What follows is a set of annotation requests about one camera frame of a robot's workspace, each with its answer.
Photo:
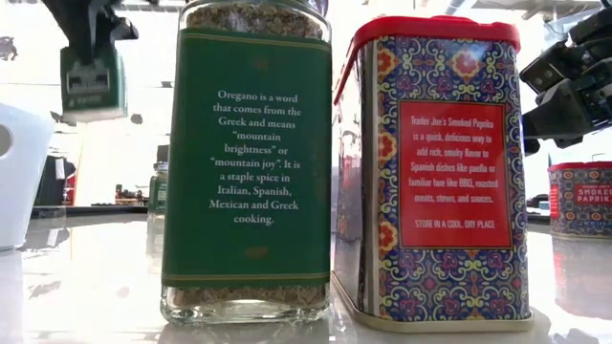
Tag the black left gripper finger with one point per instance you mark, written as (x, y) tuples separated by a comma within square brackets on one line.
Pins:
[(95, 33)]

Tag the black pepper tin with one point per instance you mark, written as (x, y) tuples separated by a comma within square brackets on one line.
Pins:
[(93, 95)]

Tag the smoked paprika tin red lid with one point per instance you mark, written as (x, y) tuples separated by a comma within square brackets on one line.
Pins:
[(454, 172), (581, 200)]

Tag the glass oregano jar green label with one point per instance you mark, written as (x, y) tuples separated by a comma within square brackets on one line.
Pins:
[(157, 193), (246, 167)]

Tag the black ceiling-hung device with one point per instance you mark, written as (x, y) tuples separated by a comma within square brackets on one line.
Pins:
[(7, 48)]

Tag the black round hanging device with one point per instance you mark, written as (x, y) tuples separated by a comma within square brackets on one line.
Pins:
[(136, 118)]

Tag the white plastic bin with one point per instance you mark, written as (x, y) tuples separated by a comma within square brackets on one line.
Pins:
[(28, 200)]

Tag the black metal table frame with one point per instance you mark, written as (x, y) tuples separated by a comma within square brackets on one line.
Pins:
[(95, 209)]

